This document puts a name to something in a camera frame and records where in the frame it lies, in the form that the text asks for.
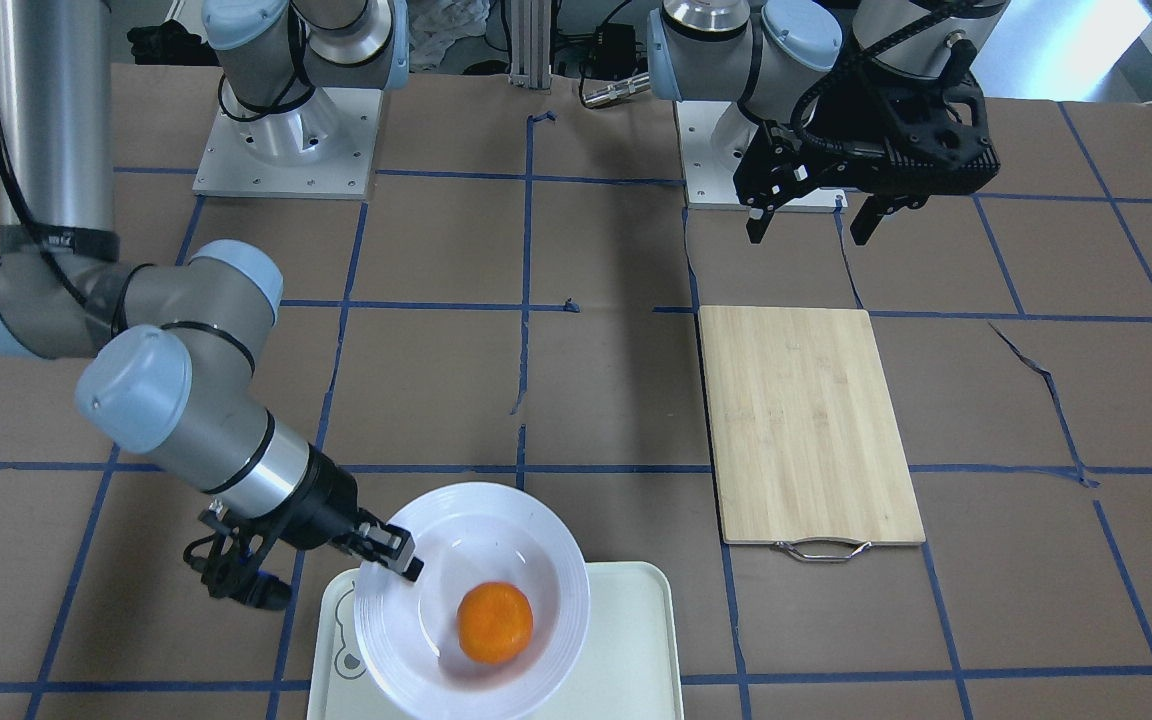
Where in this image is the cream bear tray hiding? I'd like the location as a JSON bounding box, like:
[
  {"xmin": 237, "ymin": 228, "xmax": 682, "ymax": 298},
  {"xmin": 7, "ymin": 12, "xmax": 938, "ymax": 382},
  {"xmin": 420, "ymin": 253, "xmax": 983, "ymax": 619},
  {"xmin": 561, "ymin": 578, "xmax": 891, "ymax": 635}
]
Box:
[{"xmin": 306, "ymin": 561, "xmax": 685, "ymax": 719}]

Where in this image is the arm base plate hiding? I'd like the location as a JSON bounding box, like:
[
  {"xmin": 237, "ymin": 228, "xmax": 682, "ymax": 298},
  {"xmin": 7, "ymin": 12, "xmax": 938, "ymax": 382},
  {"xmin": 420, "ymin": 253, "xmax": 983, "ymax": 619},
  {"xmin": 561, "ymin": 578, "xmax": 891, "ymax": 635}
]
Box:
[
  {"xmin": 674, "ymin": 98, "xmax": 849, "ymax": 213},
  {"xmin": 194, "ymin": 88, "xmax": 385, "ymax": 200}
]

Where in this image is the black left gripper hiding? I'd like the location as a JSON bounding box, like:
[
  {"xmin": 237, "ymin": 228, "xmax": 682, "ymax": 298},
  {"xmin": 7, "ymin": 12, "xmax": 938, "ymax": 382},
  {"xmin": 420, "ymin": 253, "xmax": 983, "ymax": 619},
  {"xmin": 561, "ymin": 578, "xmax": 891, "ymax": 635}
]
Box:
[{"xmin": 733, "ymin": 38, "xmax": 1001, "ymax": 247}]

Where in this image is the white round plate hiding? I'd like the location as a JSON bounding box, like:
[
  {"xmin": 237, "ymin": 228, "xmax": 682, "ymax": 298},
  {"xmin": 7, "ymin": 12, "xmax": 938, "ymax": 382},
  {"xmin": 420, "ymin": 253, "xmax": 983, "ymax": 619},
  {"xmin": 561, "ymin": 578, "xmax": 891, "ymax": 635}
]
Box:
[{"xmin": 353, "ymin": 482, "xmax": 591, "ymax": 719}]

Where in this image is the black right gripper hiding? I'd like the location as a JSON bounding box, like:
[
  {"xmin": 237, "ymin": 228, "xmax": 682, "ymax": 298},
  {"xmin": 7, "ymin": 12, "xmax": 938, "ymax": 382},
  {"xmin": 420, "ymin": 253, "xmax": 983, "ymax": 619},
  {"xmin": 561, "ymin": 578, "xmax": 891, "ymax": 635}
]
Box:
[{"xmin": 184, "ymin": 452, "xmax": 424, "ymax": 611}]

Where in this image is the bamboo cutting board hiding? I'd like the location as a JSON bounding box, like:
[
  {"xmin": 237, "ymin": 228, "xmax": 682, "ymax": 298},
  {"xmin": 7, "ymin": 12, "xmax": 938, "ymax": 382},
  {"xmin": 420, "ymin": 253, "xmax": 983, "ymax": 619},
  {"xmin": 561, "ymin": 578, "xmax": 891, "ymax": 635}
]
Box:
[{"xmin": 698, "ymin": 305, "xmax": 925, "ymax": 562}]

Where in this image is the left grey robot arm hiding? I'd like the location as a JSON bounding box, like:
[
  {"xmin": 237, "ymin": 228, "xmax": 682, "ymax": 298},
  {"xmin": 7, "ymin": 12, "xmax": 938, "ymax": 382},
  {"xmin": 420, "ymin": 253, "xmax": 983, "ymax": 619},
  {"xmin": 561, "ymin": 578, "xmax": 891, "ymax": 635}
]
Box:
[{"xmin": 647, "ymin": 1, "xmax": 1007, "ymax": 245}]

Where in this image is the aluminium frame post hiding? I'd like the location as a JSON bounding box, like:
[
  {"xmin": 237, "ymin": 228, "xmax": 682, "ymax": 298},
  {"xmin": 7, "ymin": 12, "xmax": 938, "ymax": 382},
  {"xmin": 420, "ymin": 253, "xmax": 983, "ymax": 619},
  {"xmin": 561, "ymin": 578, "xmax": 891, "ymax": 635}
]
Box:
[{"xmin": 500, "ymin": 1, "xmax": 556, "ymax": 94}]

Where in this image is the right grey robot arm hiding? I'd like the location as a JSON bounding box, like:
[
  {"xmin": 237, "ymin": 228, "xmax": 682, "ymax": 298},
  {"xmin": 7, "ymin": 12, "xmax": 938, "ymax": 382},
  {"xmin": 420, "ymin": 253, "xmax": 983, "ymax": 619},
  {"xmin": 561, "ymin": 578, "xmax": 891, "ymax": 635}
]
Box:
[{"xmin": 0, "ymin": 1, "xmax": 422, "ymax": 611}]

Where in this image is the orange fruit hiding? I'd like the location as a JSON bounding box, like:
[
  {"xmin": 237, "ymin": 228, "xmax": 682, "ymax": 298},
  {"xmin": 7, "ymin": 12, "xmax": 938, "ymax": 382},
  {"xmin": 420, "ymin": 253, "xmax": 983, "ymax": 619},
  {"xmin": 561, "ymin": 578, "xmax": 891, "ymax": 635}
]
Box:
[{"xmin": 456, "ymin": 582, "xmax": 535, "ymax": 665}]

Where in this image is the brown paper table cover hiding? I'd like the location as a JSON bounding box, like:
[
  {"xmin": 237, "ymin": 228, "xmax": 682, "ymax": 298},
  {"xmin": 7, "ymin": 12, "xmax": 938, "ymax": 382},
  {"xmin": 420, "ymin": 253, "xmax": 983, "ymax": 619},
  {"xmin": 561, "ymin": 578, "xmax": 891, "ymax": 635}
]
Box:
[{"xmin": 0, "ymin": 65, "xmax": 1152, "ymax": 719}]

